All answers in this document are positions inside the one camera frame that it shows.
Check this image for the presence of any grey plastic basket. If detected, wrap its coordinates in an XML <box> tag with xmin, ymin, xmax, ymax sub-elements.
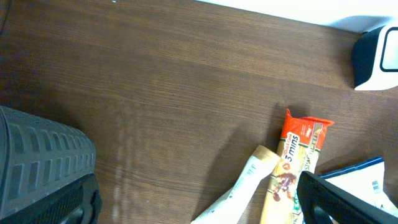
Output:
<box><xmin>1</xmin><ymin>106</ymin><xmax>96</xmax><ymax>218</ymax></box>

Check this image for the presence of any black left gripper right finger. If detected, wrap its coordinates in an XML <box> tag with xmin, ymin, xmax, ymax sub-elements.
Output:
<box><xmin>297</xmin><ymin>171</ymin><xmax>397</xmax><ymax>224</ymax></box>

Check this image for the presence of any orange spaghetti packet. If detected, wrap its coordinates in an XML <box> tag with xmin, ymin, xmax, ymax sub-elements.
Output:
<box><xmin>260</xmin><ymin>110</ymin><xmax>334</xmax><ymax>224</ymax></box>

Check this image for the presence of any cream chips bag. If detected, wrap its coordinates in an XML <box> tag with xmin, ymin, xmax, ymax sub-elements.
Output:
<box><xmin>320</xmin><ymin>156</ymin><xmax>397</xmax><ymax>217</ymax></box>

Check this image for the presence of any white barcode scanner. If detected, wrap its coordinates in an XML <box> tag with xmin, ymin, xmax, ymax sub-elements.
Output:
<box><xmin>351</xmin><ymin>22</ymin><xmax>397</xmax><ymax>91</ymax></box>

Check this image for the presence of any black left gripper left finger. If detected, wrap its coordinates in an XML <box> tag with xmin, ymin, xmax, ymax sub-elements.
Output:
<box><xmin>1</xmin><ymin>174</ymin><xmax>103</xmax><ymax>224</ymax></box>

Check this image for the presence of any white tube with gold cap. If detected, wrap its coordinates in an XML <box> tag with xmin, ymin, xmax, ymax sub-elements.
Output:
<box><xmin>191</xmin><ymin>145</ymin><xmax>280</xmax><ymax>224</ymax></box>

